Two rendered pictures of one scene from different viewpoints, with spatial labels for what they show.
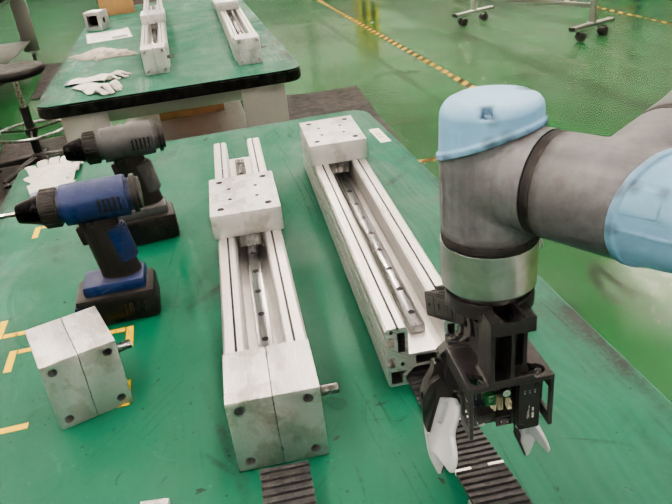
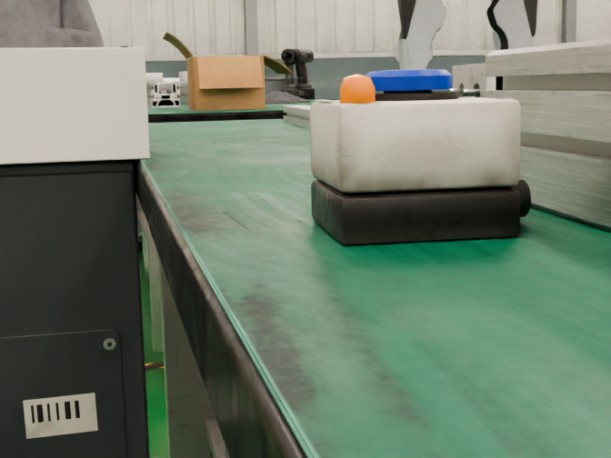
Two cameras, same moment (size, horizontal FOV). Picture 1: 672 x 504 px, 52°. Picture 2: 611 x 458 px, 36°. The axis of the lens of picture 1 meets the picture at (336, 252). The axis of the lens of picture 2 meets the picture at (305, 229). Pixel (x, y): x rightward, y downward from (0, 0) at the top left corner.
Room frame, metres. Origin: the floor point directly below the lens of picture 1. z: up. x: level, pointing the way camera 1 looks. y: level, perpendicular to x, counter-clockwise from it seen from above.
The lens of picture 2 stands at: (1.23, -0.27, 0.85)
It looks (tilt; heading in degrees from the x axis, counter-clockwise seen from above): 9 degrees down; 178
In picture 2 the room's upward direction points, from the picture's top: 1 degrees counter-clockwise
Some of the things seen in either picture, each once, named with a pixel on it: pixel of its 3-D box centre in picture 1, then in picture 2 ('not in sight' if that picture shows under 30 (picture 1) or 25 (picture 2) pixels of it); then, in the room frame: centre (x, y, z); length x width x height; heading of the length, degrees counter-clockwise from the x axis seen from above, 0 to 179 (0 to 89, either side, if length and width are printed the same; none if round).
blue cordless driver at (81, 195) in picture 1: (85, 253); not in sight; (0.91, 0.37, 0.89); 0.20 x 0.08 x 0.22; 100
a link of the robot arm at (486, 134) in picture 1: (493, 169); not in sight; (0.47, -0.12, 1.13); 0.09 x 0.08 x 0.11; 42
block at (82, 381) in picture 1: (88, 362); not in sight; (0.72, 0.33, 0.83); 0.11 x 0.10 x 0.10; 118
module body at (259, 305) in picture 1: (250, 236); not in sight; (1.04, 0.14, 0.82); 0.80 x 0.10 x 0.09; 7
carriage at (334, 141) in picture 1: (332, 146); not in sight; (1.31, -0.02, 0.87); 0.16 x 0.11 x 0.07; 7
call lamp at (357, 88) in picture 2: not in sight; (357, 88); (0.84, -0.24, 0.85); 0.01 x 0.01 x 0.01
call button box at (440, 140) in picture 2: not in sight; (425, 161); (0.80, -0.20, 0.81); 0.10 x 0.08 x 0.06; 97
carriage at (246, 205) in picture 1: (246, 210); not in sight; (1.04, 0.14, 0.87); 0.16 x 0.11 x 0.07; 7
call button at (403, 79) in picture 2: not in sight; (407, 91); (0.80, -0.21, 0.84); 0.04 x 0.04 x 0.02
